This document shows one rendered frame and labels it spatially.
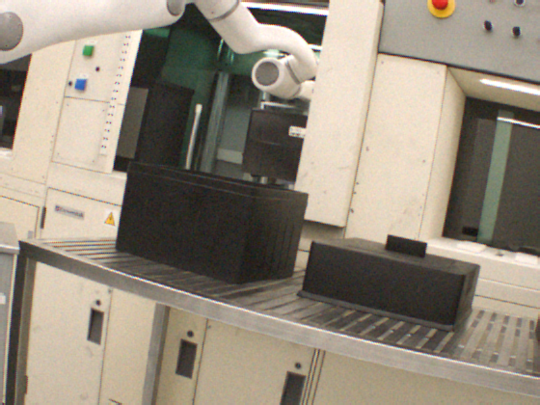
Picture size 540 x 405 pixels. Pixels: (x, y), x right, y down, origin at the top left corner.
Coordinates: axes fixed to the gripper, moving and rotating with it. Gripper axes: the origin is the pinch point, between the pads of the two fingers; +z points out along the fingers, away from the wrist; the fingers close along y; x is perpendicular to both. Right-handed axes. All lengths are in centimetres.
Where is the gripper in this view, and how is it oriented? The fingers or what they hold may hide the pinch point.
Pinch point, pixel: (305, 94)
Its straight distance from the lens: 204.8
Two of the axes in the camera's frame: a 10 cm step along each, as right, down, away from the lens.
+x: 1.9, -9.8, -0.5
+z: 3.3, 0.1, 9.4
